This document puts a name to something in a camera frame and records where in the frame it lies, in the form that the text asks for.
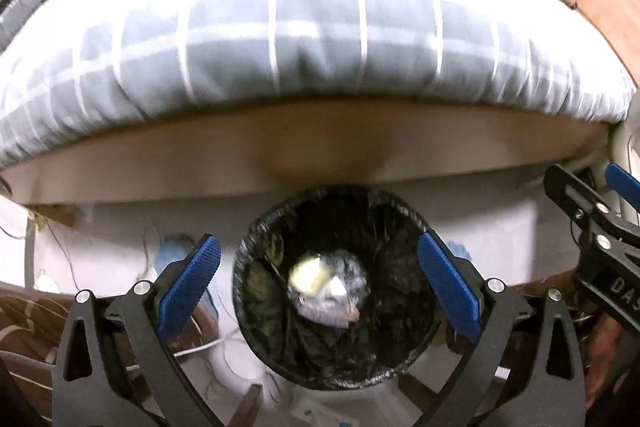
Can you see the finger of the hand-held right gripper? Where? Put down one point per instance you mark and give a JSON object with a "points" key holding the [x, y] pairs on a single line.
{"points": [[570, 189], [622, 184]]}

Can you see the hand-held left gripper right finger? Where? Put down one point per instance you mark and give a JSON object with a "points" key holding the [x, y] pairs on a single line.
{"points": [[445, 282]]}

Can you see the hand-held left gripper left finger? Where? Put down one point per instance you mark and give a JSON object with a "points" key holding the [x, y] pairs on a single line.
{"points": [[192, 282]]}

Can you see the black-lined trash bin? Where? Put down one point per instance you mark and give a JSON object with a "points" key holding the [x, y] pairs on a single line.
{"points": [[280, 307]]}

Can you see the person's right hand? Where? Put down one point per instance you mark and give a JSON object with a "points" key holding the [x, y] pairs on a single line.
{"points": [[607, 347]]}

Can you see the light blue slipper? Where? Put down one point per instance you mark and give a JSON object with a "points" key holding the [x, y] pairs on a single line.
{"points": [[172, 252]]}

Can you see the crumpled plastic wrapper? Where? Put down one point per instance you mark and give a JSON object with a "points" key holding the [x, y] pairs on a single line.
{"points": [[325, 287]]}

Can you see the brown striped rug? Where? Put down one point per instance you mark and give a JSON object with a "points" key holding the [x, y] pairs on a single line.
{"points": [[25, 337]]}

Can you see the bed with grey checked sheet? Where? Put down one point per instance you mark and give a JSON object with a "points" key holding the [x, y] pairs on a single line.
{"points": [[320, 47]]}

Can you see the wooden bed frame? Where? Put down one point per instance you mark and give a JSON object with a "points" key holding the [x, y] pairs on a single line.
{"points": [[300, 152]]}

